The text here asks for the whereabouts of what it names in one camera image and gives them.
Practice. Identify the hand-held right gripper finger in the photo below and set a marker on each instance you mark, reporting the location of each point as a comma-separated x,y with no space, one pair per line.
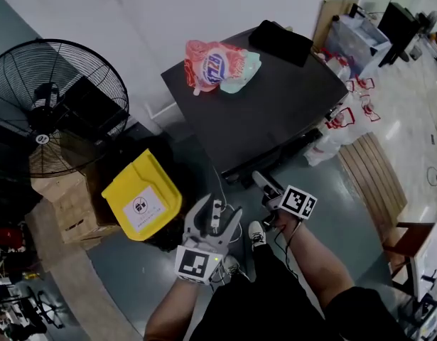
262,183
275,187

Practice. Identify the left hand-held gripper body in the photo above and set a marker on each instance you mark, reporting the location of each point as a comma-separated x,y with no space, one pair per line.
195,263

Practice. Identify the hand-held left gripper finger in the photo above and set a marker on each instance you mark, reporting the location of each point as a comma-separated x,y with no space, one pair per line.
229,231
193,222

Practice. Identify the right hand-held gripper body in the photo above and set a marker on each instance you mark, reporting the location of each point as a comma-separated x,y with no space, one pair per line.
296,202

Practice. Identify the person's right forearm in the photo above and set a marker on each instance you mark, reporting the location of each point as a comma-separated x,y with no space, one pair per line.
317,261

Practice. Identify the person's left forearm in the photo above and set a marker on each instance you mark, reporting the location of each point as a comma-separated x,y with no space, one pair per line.
172,311

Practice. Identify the pink detergent bag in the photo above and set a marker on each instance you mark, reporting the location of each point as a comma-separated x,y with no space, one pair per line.
207,64

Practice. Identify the white power strip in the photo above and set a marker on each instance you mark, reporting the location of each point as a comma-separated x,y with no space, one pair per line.
216,213

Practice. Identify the person's right white shoe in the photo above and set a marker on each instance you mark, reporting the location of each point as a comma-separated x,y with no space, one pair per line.
256,234

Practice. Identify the person's white shoe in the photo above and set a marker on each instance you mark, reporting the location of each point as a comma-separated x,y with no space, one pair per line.
234,265
256,234

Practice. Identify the person's left white shoe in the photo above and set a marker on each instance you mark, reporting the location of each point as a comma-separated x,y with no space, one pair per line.
234,265

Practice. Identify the white plastic bags group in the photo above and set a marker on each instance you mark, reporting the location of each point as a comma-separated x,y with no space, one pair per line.
332,144

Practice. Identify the black washing machine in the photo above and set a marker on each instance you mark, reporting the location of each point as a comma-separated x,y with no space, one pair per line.
260,112

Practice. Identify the wooden slatted board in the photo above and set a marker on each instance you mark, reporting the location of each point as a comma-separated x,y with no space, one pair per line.
374,183

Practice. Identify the person's black clothing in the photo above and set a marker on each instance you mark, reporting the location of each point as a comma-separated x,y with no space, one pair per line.
268,304

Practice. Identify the pale green pouch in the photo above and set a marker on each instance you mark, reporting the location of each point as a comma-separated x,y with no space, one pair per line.
244,78

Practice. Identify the cardboard box with label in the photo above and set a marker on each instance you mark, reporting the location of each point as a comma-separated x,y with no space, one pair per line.
79,222

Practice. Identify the brown wooden chair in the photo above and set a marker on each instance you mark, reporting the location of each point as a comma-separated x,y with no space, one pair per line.
406,240

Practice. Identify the brown cardboard floor sheet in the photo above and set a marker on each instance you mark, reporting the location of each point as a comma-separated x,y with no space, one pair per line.
79,290

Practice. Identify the black folded cloth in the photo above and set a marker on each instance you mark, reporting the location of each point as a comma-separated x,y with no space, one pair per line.
282,43

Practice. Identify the white flat board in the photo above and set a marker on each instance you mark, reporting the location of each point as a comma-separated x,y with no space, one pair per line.
429,261

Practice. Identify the red bag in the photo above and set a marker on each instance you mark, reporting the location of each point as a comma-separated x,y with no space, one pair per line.
5,238

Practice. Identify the grey waste basket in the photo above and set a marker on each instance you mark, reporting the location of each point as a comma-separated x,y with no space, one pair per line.
416,52

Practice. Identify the small black standing fan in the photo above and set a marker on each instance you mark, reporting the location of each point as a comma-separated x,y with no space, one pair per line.
431,18

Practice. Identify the cardboard sheet against wall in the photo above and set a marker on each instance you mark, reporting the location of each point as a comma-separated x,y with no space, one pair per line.
330,16

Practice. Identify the large black pedestal fan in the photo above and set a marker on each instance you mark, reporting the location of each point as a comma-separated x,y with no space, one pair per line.
47,112

